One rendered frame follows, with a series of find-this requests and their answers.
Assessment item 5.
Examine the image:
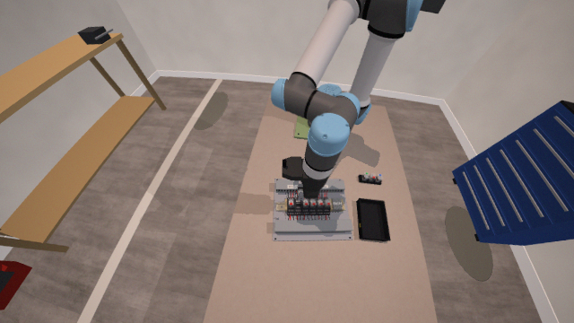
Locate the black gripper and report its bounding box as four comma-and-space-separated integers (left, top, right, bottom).
283, 155, 332, 201

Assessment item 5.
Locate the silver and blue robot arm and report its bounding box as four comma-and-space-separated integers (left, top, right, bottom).
271, 0, 423, 171

